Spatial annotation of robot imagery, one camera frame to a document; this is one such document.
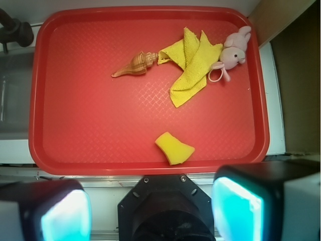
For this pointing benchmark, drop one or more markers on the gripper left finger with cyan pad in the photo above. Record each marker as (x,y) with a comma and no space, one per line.
(45,210)

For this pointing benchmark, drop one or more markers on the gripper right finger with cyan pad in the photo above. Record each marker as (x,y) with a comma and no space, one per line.
(273,200)

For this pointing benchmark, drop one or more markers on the pink plush bunny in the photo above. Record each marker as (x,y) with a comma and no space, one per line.
(233,53)

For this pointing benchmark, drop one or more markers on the red plastic tray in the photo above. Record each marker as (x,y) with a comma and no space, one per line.
(85,122)

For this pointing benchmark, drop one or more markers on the yellow sponge piece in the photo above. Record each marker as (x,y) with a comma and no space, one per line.
(175,151)

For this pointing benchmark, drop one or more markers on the stainless steel sink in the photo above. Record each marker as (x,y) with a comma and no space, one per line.
(16,81)

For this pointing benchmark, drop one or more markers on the yellow knitted cloth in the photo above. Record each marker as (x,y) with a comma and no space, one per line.
(194,56)

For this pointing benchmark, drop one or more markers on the brown striped conch shell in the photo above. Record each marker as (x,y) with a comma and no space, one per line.
(139,64)

